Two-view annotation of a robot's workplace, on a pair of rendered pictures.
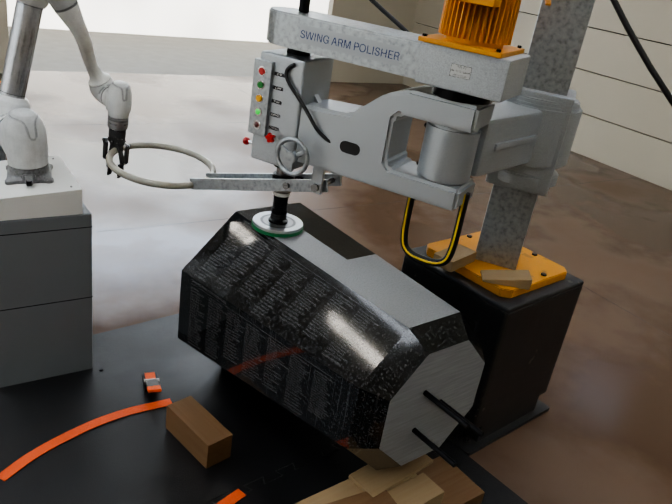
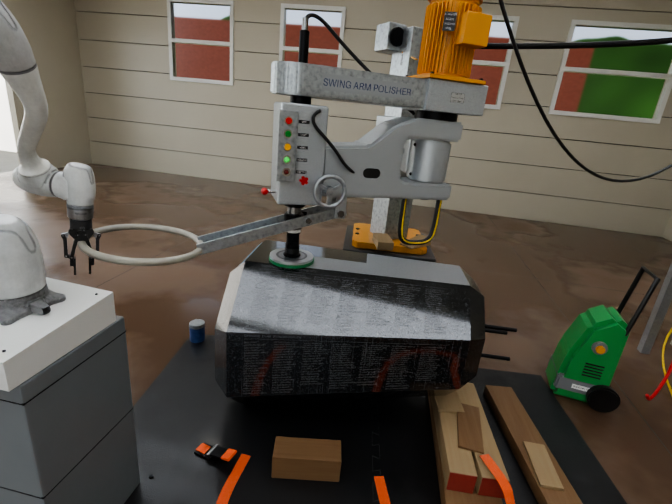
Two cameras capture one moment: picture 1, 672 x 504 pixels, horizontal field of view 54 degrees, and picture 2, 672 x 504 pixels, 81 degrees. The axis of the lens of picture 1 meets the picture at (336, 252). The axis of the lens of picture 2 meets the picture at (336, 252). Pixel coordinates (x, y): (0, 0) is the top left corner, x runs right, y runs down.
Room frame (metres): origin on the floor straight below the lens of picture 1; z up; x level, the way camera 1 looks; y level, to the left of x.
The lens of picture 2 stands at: (1.15, 1.35, 1.54)
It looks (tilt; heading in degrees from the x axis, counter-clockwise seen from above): 19 degrees down; 316
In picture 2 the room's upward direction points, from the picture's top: 6 degrees clockwise
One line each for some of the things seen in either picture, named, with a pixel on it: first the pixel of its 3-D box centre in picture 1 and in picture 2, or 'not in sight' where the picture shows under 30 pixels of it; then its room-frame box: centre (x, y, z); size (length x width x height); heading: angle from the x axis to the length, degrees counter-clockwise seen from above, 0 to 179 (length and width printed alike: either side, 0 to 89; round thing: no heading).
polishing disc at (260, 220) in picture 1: (277, 222); (291, 256); (2.60, 0.26, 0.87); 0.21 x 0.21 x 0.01
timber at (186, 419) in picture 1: (198, 430); (306, 458); (2.16, 0.44, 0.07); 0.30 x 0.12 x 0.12; 49
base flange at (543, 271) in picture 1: (496, 260); (387, 237); (2.83, -0.73, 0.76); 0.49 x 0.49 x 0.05; 44
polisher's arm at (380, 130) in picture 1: (377, 142); (378, 165); (2.42, -0.09, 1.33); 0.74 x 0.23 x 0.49; 65
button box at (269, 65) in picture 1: (261, 97); (286, 146); (2.52, 0.38, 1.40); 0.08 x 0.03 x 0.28; 65
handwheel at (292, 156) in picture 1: (296, 155); (327, 190); (2.44, 0.21, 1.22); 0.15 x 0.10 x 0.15; 65
